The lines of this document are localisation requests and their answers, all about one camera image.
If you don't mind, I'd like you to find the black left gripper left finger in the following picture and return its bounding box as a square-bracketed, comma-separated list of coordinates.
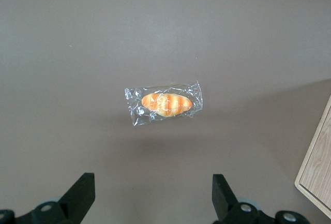
[0, 172, 96, 224]

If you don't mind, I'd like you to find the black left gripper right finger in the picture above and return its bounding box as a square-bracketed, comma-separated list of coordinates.
[212, 174, 312, 224]

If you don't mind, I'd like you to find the light oak wooden cabinet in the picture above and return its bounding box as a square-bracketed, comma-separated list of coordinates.
[294, 94, 331, 220]

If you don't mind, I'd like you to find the wrapped orange striped bread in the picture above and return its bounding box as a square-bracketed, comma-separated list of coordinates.
[124, 80, 204, 126]

